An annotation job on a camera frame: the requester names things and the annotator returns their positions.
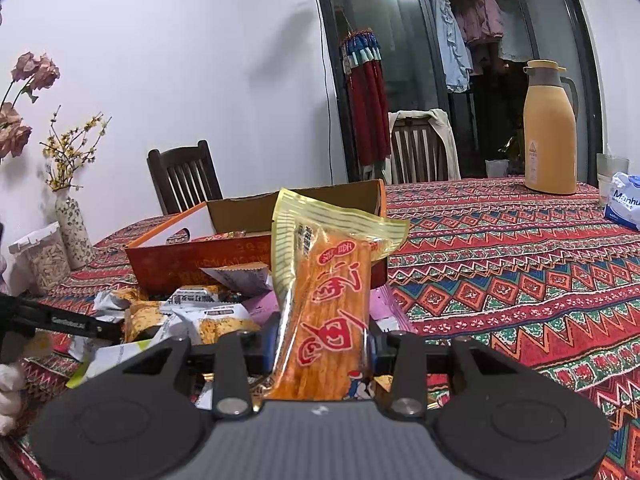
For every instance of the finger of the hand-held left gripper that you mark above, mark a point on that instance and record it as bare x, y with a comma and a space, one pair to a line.
107, 332

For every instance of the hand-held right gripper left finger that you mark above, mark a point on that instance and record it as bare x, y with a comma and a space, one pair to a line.
232, 360

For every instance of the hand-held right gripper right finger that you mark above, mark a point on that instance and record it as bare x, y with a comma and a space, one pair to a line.
382, 357

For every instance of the yellow-green snack packet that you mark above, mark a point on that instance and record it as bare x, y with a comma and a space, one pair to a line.
120, 362

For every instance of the orange spicy strip packet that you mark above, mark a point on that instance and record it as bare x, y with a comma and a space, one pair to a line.
330, 300

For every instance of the orange cardboard box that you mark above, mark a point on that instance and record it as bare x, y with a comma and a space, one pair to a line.
200, 260

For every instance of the person's left hand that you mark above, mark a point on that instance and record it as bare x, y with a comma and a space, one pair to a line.
10, 377

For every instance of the white orange snack packet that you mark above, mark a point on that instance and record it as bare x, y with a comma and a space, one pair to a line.
190, 295
112, 302

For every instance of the clear orange cookie packet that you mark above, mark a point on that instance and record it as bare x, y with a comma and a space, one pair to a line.
142, 322

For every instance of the purple snack packet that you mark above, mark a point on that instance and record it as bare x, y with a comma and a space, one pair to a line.
262, 307
387, 310

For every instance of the clear seed container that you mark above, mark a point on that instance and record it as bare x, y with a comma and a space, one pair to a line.
42, 262

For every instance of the white lilac crimped packet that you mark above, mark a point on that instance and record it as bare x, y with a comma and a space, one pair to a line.
240, 277

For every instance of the speckled ceramic vase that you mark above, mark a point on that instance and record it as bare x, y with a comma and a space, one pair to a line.
75, 232

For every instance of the red patterned tablecloth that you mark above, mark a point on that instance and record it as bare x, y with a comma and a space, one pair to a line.
500, 270

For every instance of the dark wooden chair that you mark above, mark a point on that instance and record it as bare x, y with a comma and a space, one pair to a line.
182, 175

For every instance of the yellow flower sprigs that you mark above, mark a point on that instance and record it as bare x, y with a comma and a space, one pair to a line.
67, 152

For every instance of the pink artificial flowers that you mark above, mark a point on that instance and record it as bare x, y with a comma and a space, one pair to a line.
17, 132

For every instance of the brown slatted wooden chair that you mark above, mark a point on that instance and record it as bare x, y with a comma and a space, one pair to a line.
417, 152

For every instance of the small white plastic container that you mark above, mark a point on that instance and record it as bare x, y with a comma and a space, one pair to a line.
497, 168

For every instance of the chair with draped cloth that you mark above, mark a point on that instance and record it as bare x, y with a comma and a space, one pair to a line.
445, 135

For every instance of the red blue tasselled hanging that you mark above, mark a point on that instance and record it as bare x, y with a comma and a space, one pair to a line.
367, 100

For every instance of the dark framed glass door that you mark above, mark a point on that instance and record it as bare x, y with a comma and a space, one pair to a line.
330, 85

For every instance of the yellow thermos jug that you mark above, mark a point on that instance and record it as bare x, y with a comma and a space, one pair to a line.
550, 130

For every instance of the white blue tissue pack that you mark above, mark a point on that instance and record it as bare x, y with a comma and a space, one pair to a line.
625, 202

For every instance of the clear glass cup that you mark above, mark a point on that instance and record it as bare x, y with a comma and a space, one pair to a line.
610, 165

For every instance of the light blue hanging garment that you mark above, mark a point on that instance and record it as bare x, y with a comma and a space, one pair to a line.
450, 45

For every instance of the white hanging garment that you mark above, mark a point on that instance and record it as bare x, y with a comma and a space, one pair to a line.
517, 45

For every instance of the pink hanging garment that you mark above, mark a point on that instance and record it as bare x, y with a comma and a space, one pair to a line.
480, 15

